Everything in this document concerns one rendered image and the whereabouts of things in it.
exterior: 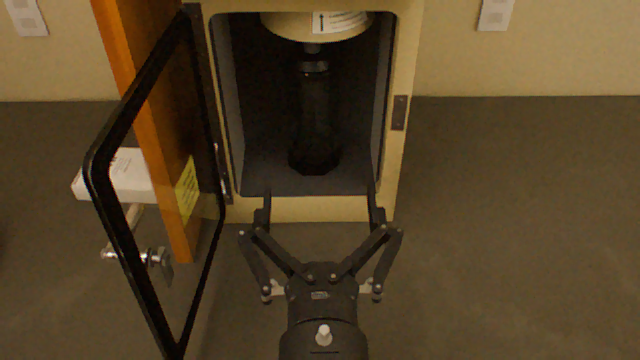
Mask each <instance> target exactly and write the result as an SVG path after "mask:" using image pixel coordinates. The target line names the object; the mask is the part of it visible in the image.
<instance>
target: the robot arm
mask: <svg viewBox="0 0 640 360"><path fill-rule="evenodd" d="M367 207H368V216H369V225H370V235H369V236H368V237H367V238H366V239H365V240H364V241H363V242H362V243H361V244H360V245H359V246H358V248H357V249H356V250H355V251H354V252H353V253H352V254H351V255H350V256H349V255H348V256H347V257H346V258H345V259H344V260H343V261H342V262H341V263H340V264H338V263H334V261H324V262H317V261H308V263H305V264H302V263H301V262H300V261H299V260H298V259H296V258H295V257H294V256H293V257H292V256H291V255H290V254H289V253H288V252H287V251H286V250H284V249H283V248H282V247H281V246H280V245H279V244H278V243H277V242H276V241H275V240H274V239H273V238H272V237H271V236H270V235H269V227H270V211H271V192H270V184H264V192H263V205H262V208H256V209H255V210H254V213H253V222H252V223H251V229H250V230H248V231H246V230H244V229H242V230H239V231H238V232H237V236H238V242H239V247H240V249H241V251H242V253H243V255H244V257H245V259H246V261H247V262H248V264H249V266H250V268H251V270H252V272H253V274H254V276H255V278H256V280H257V282H258V284H259V285H260V288H261V296H262V302H263V303H264V304H266V305H269V304H271V303H272V301H273V299H276V300H278V299H285V300H286V301H287V303H288V311H287V330H286V331H285V333H284V334H283V335H282V336H281V338H280V341H279V360H369V353H368V342H367V337H366V335H365V334H364V332H363V331H361V330H360V329H359V328H358V320H357V308H356V301H357V299H358V297H360V298H371V300H372V302H375V303H378V302H380V301H382V295H383V288H384V281H385V279H386V277H387V275H388V273H389V271H390V268H391V266H392V264H393V262H394V260H395V257H396V255H397V253H398V251H399V249H400V247H401V244H402V239H403V233H404V230H403V229H402V228H401V227H396V228H395V229H394V228H391V227H389V226H388V224H387V219H386V212H385V208H384V207H383V206H382V207H377V205H376V198H375V190H374V183H368V187H367ZM386 242H388V243H387V245H386ZM384 243H385V245H386V247H385V249H384V251H383V253H382V255H381V257H380V259H379V262H378V264H377V266H376V268H375V270H374V273H373V278H372V277H370V278H369V279H367V280H366V282H365V284H364V285H362V286H359V284H358V283H357V282H356V281H355V280H354V278H355V276H356V274H357V272H358V271H359V270H360V269H361V268H362V267H363V266H364V265H365V264H366V263H367V261H368V260H369V259H370V258H371V257H372V256H373V255H374V254H375V253H376V252H377V251H378V249H379V248H380V247H381V246H382V245H383V244H384ZM254 244H255V245H256V246H257V247H258V248H259V249H260V250H261V251H262V252H263V253H264V254H265V255H266V256H267V257H268V258H269V259H270V260H271V261H272V262H273V263H274V264H275V265H276V266H277V267H278V268H279V269H280V270H281V271H282V272H283V273H284V274H285V275H286V277H287V279H288V281H287V283H286V284H285V285H284V287H280V286H278V284H277V282H276V281H274V279H270V278H269V274H268V271H267V269H266V268H265V266H264V264H263V262H262V260H261V258H260V257H259V255H258V253H257V250H256V247H255V246H254Z"/></svg>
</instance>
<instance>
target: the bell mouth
mask: <svg viewBox="0 0 640 360"><path fill-rule="evenodd" d="M375 16H376V14H375V11H349V12H261V13H260V18H261V21H262V23H263V25H264V26H265V27H267V28H268V29H270V30H271V31H272V32H274V33H276V34H278V35H280V36H283V37H284V38H287V39H291V40H295V41H301V42H313V43H321V42H333V41H339V40H343V39H347V38H350V37H353V36H355V35H358V34H360V33H361V32H363V31H365V30H366V29H367V28H368V27H369V26H371V24H372V23H373V22H374V20H375Z"/></svg>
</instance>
